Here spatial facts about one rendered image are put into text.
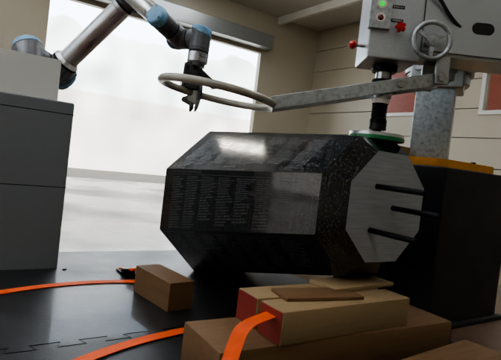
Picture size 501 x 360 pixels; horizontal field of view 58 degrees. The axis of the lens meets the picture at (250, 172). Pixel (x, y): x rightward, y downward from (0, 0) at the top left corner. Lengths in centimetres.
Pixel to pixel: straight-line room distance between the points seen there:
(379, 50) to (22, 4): 752
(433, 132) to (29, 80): 204
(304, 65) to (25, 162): 940
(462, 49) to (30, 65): 194
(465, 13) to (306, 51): 949
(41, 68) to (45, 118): 26
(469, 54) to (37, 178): 198
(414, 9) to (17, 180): 189
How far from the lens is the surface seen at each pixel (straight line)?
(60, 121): 245
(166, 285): 195
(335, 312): 152
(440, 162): 230
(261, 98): 169
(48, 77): 252
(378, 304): 166
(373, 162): 169
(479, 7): 202
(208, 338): 141
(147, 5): 219
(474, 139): 851
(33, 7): 883
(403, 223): 186
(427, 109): 255
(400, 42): 187
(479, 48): 198
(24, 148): 242
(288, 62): 1100
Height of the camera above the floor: 66
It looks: 1 degrees down
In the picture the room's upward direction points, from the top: 7 degrees clockwise
